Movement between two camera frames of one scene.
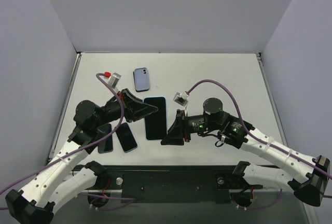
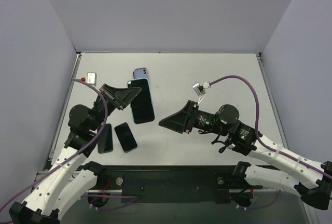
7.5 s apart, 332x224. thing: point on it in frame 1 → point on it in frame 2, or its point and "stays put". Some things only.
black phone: [106, 145] stays put
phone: [156, 124] → [141, 107]
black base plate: [179, 183] stays put
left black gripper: [126, 105] → [111, 97]
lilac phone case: [141, 79] stays put
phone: [126, 137] stays put
